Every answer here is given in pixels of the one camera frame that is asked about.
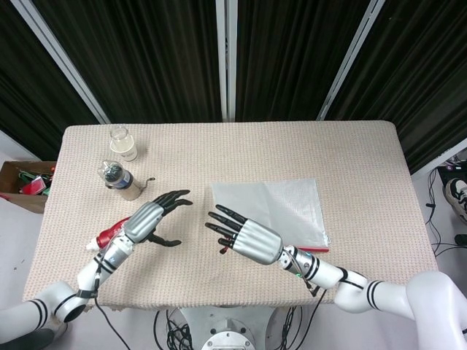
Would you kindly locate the white frame post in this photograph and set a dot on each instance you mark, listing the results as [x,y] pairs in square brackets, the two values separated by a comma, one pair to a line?
[350,62]
[226,58]
[62,62]

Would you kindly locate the beige waffle tablecloth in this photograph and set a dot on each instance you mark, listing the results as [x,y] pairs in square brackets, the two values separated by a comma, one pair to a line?
[237,153]

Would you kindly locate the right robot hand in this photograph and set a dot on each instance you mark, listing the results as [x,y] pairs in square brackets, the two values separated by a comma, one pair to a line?
[255,238]

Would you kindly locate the clear glass jar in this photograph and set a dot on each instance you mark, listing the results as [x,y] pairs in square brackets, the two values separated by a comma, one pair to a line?
[118,136]

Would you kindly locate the clear zipper pouch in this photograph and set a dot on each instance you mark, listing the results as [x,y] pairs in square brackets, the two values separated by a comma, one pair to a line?
[292,208]

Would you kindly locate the black curtain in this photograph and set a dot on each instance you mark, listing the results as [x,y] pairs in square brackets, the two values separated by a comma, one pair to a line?
[153,58]

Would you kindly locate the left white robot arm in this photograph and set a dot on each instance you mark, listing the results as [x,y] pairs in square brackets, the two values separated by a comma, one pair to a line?
[91,270]

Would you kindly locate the black white sneaker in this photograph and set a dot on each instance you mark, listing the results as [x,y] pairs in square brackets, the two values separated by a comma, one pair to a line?
[458,197]

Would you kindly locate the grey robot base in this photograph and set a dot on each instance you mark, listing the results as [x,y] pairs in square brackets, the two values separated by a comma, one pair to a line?
[228,328]

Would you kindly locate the clear bottle blue label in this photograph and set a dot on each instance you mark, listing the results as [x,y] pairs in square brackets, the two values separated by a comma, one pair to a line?
[115,175]

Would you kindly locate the cardboard box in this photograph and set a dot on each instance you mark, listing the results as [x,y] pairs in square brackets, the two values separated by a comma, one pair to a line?
[25,198]

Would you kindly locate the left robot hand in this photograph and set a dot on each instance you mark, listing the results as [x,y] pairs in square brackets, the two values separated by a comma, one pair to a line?
[144,220]

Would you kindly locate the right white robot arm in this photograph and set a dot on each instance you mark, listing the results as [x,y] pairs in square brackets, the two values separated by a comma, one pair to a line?
[365,288]

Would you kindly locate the red ketchup bottle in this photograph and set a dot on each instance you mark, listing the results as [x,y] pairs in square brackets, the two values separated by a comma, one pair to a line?
[107,237]

